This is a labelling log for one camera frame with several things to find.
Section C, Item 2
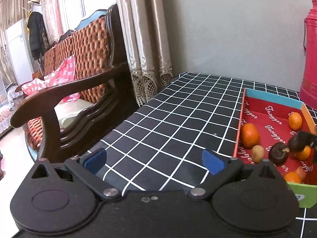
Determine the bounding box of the wooden sofa with woven cushion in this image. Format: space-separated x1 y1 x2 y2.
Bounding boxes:
11 4 138 163

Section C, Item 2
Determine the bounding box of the red thermos flask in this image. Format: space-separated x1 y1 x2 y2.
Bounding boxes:
300 0 317 109

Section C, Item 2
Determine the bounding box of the small orange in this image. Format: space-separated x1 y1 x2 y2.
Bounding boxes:
288 112 303 131
297 146 311 161

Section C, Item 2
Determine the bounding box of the black hanging coat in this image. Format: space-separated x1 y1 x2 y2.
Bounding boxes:
27 12 49 60

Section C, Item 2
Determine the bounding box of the white air conditioner unit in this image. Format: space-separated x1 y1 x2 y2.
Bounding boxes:
5 19 34 85

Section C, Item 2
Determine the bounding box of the large orange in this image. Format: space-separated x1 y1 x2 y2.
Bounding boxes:
240 123 261 149

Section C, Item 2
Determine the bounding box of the medium orange front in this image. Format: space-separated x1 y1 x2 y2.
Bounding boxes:
284 171 301 183

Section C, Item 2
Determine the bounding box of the dark mangosteen back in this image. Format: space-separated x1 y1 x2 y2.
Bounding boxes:
287 134 306 153

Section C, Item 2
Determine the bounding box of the pink checkered cloth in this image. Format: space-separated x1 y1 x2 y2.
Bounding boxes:
21 55 76 96

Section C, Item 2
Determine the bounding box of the colourful cardboard box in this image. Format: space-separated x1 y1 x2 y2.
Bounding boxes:
237 89 316 208

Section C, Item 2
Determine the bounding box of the small orange back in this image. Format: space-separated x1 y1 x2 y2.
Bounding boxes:
288 112 303 131

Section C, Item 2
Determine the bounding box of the straw hat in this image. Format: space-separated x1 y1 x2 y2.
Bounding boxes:
27 0 41 6

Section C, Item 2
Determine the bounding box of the beige lace curtain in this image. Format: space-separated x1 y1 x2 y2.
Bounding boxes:
116 0 173 106

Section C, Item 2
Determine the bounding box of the pale longan fruit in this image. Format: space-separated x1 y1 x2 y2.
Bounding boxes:
251 145 265 163

